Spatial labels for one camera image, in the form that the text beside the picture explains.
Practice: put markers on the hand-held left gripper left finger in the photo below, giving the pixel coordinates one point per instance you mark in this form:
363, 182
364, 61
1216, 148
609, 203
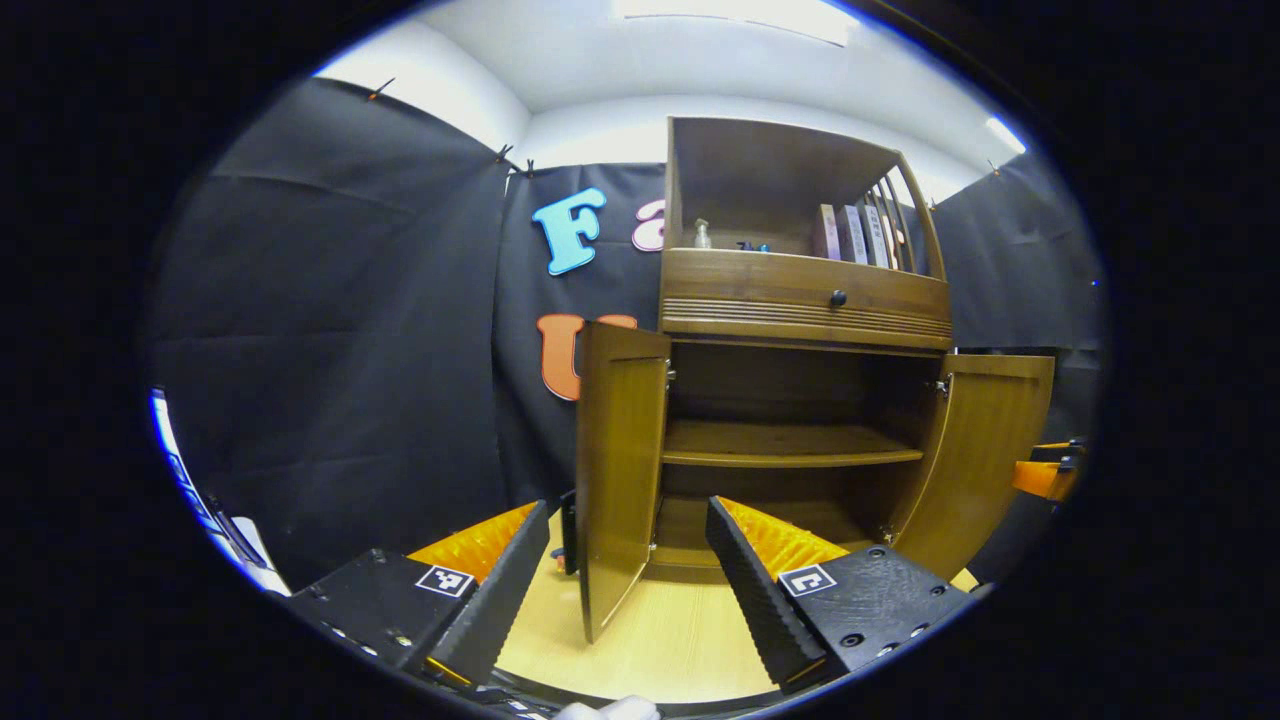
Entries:
490, 600

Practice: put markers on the wooden inner shelf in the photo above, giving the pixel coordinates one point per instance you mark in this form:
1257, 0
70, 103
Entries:
780, 442

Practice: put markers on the white book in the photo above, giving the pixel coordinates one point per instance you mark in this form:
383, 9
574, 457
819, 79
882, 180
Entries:
853, 234

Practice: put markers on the wooden double-door shoe cabinet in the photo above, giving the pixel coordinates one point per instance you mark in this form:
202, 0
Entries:
760, 170

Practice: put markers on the black backdrop cloth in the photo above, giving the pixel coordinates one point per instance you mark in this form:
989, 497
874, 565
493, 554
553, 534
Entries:
350, 350

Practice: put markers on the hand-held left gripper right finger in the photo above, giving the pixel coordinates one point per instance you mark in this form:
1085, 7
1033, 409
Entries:
760, 600

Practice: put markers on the ceiling light panel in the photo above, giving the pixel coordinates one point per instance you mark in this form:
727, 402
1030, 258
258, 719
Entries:
740, 15

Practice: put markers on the small clear pump bottle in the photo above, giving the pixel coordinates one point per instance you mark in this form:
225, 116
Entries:
703, 236

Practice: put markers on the white blue-edged object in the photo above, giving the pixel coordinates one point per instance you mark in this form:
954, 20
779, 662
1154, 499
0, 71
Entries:
255, 560

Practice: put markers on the wooden cabinet drawer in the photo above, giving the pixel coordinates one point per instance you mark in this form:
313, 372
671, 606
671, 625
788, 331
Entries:
760, 285

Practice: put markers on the grey book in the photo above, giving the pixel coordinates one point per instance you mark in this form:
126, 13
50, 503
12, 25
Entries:
876, 236

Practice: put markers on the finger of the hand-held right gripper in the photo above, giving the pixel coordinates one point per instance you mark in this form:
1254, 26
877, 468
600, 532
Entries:
1035, 478

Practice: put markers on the wooden shoe cabinet door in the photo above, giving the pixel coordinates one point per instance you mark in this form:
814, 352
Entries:
990, 450
620, 470

